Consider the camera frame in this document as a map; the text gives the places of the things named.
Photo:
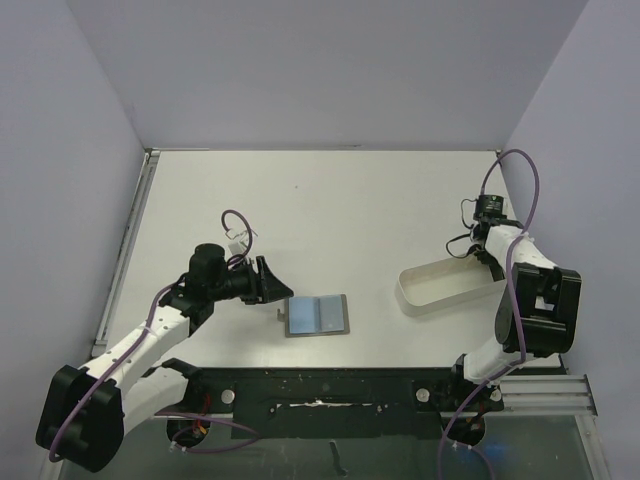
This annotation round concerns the grey card holder wallet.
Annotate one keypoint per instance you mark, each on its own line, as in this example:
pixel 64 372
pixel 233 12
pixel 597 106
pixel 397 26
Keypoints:
pixel 308 316

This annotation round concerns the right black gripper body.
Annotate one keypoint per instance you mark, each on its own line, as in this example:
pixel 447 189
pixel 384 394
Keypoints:
pixel 480 251

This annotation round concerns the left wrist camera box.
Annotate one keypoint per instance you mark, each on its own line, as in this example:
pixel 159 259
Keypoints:
pixel 240 242

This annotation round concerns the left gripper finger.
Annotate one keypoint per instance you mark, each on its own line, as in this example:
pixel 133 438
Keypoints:
pixel 268 296
pixel 269 284

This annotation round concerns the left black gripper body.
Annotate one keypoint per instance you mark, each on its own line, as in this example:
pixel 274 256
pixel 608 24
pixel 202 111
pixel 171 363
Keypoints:
pixel 236 283

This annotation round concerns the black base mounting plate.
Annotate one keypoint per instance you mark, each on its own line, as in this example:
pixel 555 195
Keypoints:
pixel 332 403

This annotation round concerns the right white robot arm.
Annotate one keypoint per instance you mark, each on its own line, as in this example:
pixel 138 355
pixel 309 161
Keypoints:
pixel 537 314

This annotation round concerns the white plastic tray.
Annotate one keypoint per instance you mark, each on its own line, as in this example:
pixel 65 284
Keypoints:
pixel 443 284

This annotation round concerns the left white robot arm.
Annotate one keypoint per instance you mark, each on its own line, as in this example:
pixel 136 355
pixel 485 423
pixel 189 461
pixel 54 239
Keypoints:
pixel 89 409

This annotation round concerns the aluminium rail frame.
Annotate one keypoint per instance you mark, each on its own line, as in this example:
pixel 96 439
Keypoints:
pixel 327 223

